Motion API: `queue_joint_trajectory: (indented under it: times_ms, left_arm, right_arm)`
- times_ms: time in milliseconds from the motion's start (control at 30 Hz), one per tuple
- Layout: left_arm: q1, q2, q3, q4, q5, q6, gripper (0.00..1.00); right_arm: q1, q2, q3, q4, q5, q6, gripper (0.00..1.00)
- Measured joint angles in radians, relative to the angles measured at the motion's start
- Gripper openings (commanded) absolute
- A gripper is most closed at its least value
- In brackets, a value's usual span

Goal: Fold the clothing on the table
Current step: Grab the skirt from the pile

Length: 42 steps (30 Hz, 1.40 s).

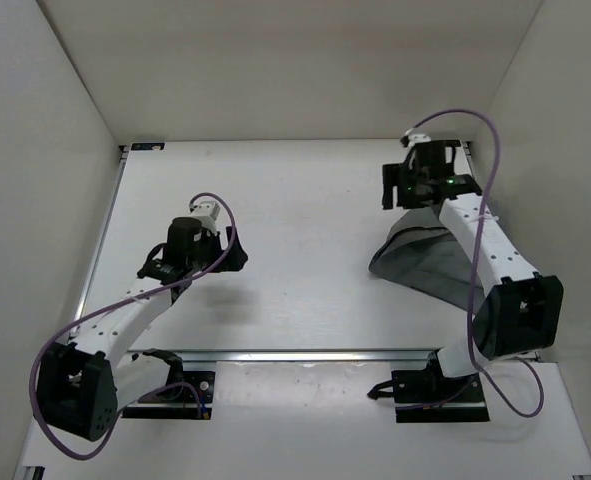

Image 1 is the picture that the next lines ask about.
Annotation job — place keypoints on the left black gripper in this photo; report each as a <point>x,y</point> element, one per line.
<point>236,256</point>

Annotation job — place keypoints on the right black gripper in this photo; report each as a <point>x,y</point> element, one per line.
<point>394,176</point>

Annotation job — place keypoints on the grey pleated skirt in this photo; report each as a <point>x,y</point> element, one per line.
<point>422,254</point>

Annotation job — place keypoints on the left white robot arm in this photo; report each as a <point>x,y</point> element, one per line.
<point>81,386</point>

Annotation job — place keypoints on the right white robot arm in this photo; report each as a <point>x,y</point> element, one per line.
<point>513,309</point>

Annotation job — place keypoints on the left blue corner label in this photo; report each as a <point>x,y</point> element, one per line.
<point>147,146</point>

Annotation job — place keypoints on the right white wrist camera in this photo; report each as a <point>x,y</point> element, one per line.
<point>412,138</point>

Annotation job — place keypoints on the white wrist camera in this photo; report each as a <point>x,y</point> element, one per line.
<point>206,212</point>
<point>412,138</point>

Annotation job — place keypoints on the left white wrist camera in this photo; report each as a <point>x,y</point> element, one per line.
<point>206,212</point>

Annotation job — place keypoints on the aluminium front rail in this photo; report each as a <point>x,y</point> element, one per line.
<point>303,356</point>

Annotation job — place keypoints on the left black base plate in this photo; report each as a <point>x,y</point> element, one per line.
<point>178,403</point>

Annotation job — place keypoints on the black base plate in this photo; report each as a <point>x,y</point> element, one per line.
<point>178,403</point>
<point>419,400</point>

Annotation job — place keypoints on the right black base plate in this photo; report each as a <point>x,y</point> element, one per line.
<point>419,400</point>

